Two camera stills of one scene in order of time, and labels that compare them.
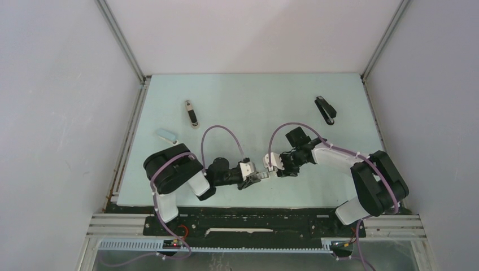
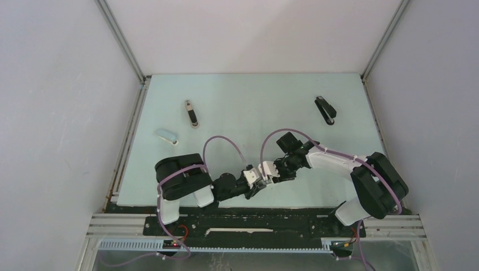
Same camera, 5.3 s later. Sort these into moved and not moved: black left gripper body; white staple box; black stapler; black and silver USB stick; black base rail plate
Moved: black left gripper body; white staple box
Not moved: black and silver USB stick; black base rail plate; black stapler
